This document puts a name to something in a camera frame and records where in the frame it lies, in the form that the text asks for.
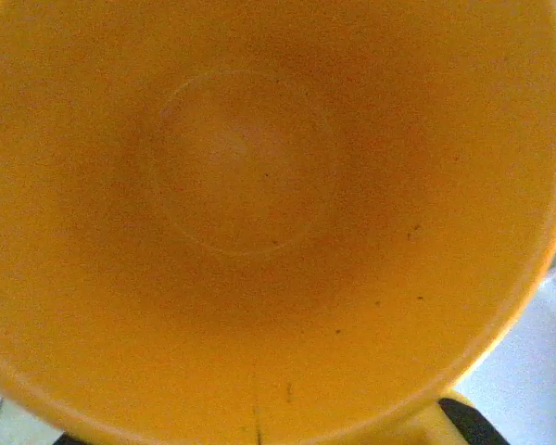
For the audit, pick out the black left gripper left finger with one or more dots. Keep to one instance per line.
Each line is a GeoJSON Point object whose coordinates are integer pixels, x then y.
{"type": "Point", "coordinates": [68, 439]}

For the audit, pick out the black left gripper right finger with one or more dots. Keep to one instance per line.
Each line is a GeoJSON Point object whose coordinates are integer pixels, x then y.
{"type": "Point", "coordinates": [468, 428]}

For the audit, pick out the yellow mug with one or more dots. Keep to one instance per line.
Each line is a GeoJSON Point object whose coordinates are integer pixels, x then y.
{"type": "Point", "coordinates": [259, 185]}

